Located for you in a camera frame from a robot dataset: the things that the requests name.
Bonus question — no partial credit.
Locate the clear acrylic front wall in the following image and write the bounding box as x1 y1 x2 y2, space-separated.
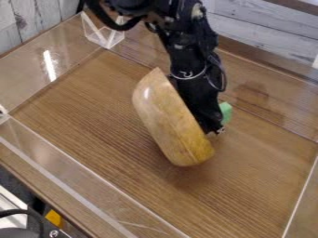
0 115 190 238

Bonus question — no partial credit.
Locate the black cable at corner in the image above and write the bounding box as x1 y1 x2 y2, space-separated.
0 208 44 238

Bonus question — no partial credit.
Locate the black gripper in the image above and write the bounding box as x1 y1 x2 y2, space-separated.
169 66 224 134

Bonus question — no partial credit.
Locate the green rectangular block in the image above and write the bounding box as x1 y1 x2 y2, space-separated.
220 101 233 125

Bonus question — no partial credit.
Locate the clear acrylic corner bracket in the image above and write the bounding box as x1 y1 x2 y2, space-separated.
81 12 126 49

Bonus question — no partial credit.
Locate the brown wooden bowl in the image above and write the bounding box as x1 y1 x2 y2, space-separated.
133 68 216 166

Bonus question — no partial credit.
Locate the yellow and black device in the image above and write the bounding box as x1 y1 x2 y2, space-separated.
27 214 87 238

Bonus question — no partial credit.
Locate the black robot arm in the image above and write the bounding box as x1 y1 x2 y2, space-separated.
83 0 228 134

